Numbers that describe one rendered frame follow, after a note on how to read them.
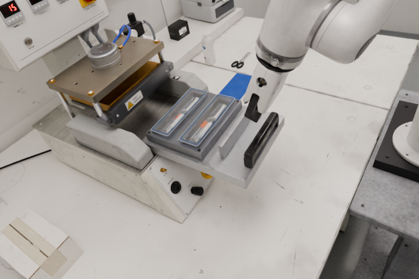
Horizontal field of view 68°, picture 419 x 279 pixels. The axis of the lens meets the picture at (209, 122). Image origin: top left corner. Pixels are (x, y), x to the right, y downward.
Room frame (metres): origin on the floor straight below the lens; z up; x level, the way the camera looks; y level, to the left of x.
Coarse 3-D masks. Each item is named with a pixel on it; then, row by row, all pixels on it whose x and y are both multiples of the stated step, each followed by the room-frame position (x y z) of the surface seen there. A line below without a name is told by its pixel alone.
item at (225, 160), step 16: (240, 112) 0.61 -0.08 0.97; (240, 128) 0.53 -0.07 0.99; (256, 128) 0.54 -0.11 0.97; (224, 144) 0.47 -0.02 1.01; (240, 144) 0.50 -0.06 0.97; (176, 160) 0.51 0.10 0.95; (192, 160) 0.48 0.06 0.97; (208, 160) 0.47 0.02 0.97; (224, 160) 0.46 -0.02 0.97; (240, 160) 0.45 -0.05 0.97; (256, 160) 0.44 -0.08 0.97; (224, 176) 0.42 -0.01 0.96; (240, 176) 0.41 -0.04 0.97
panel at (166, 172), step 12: (156, 168) 0.53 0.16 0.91; (168, 168) 0.55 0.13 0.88; (180, 168) 0.56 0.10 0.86; (192, 168) 0.58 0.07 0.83; (156, 180) 0.51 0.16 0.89; (168, 180) 0.53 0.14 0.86; (180, 180) 0.54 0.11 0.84; (192, 180) 0.55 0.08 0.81; (204, 180) 0.57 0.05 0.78; (168, 192) 0.50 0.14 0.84; (180, 192) 0.51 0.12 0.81; (180, 204) 0.49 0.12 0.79; (192, 204) 0.50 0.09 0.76
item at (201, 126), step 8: (216, 96) 0.65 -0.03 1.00; (224, 96) 0.65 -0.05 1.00; (208, 104) 0.63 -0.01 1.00; (216, 104) 0.62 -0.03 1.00; (224, 104) 0.61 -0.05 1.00; (208, 112) 0.59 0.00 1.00; (216, 112) 0.59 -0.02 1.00; (200, 120) 0.57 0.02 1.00; (208, 120) 0.56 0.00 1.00; (216, 120) 0.56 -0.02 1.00; (192, 128) 0.55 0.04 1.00; (200, 128) 0.54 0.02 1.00; (208, 128) 0.54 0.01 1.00; (184, 136) 0.53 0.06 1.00; (192, 136) 0.52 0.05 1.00; (200, 136) 0.51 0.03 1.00
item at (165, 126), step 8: (192, 88) 0.71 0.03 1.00; (184, 96) 0.68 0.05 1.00; (192, 96) 0.67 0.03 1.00; (200, 96) 0.67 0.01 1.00; (176, 104) 0.65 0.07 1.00; (184, 104) 0.65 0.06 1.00; (192, 104) 0.64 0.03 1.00; (168, 112) 0.63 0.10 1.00; (176, 112) 0.62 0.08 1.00; (184, 112) 0.61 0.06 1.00; (160, 120) 0.60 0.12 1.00; (168, 120) 0.60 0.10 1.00; (176, 120) 0.59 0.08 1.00; (152, 128) 0.58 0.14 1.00; (160, 128) 0.57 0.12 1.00; (168, 128) 0.57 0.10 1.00
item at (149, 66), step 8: (144, 64) 0.80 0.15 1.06; (152, 64) 0.79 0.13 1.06; (136, 72) 0.76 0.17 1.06; (144, 72) 0.75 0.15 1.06; (128, 80) 0.73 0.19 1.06; (136, 80) 0.72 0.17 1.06; (120, 88) 0.70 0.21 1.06; (128, 88) 0.69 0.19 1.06; (112, 96) 0.67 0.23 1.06; (120, 96) 0.66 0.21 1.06; (80, 104) 0.71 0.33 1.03; (88, 104) 0.69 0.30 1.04; (104, 104) 0.64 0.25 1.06; (112, 104) 0.64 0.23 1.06; (104, 112) 0.65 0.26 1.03
